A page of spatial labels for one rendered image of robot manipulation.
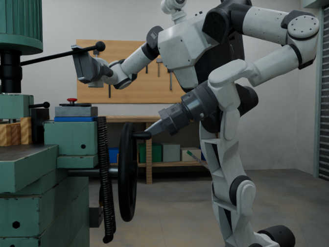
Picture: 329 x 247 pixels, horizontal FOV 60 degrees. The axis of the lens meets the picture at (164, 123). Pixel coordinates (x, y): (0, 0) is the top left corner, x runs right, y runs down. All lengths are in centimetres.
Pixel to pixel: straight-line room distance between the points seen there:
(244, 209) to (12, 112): 98
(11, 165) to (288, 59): 71
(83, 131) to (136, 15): 374
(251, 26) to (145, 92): 337
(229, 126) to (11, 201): 84
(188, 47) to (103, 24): 339
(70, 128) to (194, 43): 55
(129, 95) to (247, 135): 193
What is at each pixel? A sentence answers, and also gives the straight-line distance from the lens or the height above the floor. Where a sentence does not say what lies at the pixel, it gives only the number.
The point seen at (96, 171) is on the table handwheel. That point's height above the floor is 81.
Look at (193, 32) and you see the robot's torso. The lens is 108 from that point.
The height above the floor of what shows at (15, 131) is 94.
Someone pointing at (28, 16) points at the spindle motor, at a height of 125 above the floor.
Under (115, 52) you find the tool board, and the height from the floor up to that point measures 178.
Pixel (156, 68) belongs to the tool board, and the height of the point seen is 156.
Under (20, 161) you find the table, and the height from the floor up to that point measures 90.
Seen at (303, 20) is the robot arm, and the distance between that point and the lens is 90.
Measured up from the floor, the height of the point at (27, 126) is 95.
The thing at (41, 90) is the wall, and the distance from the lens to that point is 441.
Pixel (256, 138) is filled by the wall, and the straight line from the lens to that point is 472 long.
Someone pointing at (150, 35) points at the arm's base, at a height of 133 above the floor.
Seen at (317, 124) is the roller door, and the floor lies 75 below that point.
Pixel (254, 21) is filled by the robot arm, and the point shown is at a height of 126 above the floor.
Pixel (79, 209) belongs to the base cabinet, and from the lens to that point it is 102.
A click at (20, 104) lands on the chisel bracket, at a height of 101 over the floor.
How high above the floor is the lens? 100
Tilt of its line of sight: 3 degrees down
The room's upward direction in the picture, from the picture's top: straight up
